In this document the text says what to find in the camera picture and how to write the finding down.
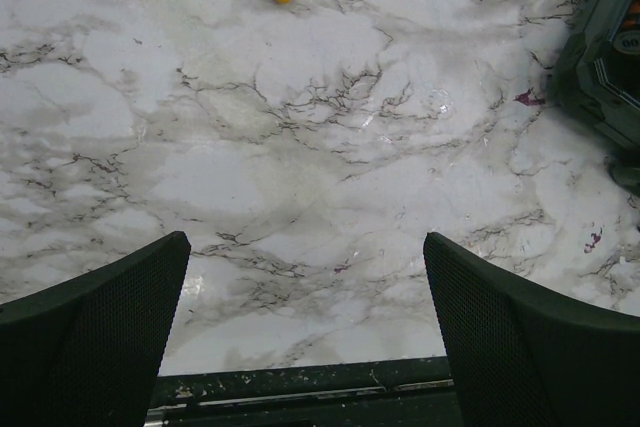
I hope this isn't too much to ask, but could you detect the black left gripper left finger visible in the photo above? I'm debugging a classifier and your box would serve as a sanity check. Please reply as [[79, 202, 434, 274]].
[[1, 231, 191, 426]]

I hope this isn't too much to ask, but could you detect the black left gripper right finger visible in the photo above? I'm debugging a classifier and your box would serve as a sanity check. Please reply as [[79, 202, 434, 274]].
[[423, 232, 639, 426]]

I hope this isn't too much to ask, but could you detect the orange black chip roll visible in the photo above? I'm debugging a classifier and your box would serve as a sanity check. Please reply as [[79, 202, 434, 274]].
[[613, 0, 640, 56]]

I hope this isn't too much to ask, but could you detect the black poker set case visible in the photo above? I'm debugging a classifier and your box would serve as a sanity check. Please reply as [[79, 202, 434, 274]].
[[552, 0, 639, 195]]

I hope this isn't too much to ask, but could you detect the black mounting rail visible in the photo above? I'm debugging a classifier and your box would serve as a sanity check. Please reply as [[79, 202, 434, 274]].
[[145, 357, 463, 426]]

